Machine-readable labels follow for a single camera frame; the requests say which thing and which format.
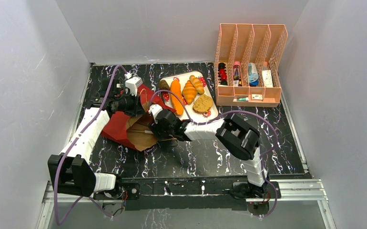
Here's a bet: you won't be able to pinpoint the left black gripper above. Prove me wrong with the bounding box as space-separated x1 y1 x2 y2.
115 91 146 118

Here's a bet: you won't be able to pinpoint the metal tongs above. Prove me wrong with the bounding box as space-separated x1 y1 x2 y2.
126 125 153 135

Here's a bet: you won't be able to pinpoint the red brown paper bag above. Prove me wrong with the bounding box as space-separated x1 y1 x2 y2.
101 84 176 151

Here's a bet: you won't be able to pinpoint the fake bread loaf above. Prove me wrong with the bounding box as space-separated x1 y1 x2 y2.
170 80 184 116
182 80 198 104

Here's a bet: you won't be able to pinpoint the brown round fake bread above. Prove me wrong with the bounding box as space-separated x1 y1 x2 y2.
158 80 170 91

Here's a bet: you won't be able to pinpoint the tan round fake bread slice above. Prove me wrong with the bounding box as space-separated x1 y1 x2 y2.
193 94 214 114

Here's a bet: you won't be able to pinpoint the small striped fake croissant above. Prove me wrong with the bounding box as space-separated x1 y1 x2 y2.
189 75 204 95

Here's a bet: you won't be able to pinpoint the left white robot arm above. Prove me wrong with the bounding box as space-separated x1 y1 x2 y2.
48 76 144 198

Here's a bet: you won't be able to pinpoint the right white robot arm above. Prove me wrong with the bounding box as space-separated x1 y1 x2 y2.
148 109 269 198

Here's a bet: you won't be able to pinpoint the strawberry print tray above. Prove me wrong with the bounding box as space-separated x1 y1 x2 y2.
162 71 219 123

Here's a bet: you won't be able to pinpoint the red black bottle stack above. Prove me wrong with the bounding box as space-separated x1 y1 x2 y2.
218 62 228 86

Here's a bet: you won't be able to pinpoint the green white tube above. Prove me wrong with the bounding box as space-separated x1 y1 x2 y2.
233 97 249 102

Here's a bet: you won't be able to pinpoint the pink tube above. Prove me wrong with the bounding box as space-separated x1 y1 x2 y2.
233 62 242 86

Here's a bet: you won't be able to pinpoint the small white card box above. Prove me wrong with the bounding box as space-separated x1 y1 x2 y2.
251 94 263 101

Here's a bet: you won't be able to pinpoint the peach desk organizer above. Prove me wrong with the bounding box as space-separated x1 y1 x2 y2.
214 23 288 107

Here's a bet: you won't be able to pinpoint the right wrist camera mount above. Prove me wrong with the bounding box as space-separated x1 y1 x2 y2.
149 104 163 123

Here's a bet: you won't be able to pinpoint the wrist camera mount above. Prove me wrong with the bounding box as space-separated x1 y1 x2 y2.
125 73 143 96
149 104 163 123

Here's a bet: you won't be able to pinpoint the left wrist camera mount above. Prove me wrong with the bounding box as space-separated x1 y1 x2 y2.
125 73 143 96

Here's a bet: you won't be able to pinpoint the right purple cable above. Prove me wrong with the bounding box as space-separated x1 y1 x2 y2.
149 90 280 219

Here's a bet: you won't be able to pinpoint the purple cable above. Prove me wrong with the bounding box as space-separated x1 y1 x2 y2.
149 90 280 219
53 64 129 226

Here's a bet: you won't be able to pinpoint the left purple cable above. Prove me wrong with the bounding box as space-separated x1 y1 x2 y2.
53 64 129 226

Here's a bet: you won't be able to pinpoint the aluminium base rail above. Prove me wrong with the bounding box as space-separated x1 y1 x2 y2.
36 179 336 229

